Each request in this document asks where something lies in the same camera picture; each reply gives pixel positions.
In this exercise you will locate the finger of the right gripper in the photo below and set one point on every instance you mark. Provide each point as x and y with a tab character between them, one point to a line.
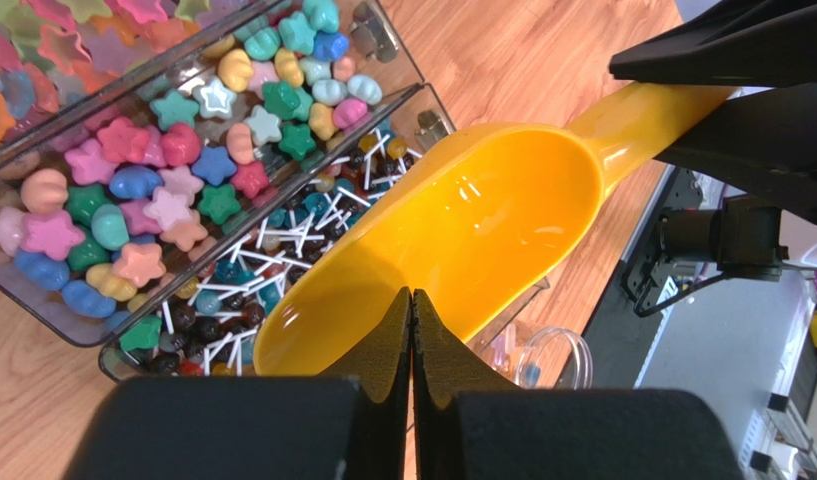
733	43
764	144

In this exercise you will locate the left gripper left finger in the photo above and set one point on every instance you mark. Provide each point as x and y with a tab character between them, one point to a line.
379	366

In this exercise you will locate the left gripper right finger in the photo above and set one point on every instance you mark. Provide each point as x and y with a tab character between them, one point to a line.
447	443

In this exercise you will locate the clear round jar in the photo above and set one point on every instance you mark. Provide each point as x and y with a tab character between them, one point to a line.
549	358

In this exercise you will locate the yellow plastic scoop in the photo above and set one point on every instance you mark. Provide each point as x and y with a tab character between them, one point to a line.
485	214

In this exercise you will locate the clear box of lollipops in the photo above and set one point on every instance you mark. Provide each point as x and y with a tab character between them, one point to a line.
208	326

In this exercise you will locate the clear box of star candies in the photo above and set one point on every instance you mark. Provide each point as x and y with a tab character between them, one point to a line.
103	206

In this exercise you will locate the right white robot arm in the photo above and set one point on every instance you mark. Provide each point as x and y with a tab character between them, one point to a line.
747	237

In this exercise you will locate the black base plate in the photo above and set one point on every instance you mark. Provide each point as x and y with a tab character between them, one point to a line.
661	350

